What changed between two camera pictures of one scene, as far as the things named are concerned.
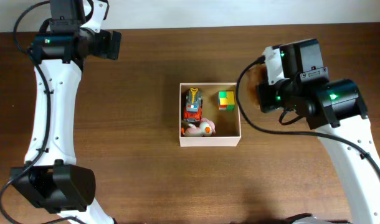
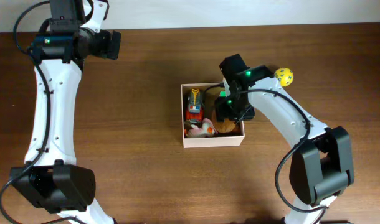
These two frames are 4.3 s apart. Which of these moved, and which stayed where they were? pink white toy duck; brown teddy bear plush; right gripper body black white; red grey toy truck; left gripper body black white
Moved: brown teddy bear plush; right gripper body black white
Stayed: left gripper body black white; red grey toy truck; pink white toy duck
